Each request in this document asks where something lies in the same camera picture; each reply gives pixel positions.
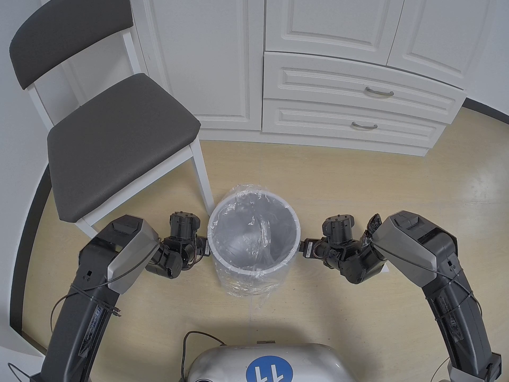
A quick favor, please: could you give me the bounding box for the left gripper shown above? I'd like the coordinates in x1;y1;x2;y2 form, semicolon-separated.
194;236;212;259

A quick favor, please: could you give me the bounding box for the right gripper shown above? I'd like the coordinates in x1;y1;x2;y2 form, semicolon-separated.
299;238;323;259

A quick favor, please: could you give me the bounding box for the clear plastic bag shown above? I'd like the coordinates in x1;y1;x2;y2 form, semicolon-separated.
207;183;301;309

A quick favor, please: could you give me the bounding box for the black plastic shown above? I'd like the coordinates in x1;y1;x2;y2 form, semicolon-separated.
360;212;383;248

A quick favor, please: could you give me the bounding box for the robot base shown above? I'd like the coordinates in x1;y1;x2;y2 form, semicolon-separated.
187;340;356;382

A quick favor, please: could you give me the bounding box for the white trash bin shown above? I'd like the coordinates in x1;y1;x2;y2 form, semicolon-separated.
207;184;301;297

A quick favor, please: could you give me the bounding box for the white chair with grey cushions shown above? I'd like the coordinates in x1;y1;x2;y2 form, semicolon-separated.
9;0;215;240

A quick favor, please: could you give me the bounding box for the white wardrobe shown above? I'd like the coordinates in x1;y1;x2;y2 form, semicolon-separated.
37;0;495;157

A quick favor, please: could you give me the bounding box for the black cable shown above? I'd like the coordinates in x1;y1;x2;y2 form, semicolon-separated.
181;331;227;381

